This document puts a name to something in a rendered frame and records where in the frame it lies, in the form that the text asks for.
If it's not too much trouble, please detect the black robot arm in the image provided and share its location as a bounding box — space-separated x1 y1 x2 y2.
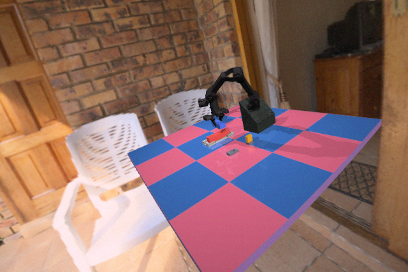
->
198 67 260 117

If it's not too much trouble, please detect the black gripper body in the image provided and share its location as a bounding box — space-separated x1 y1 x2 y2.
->
203 105 229 121

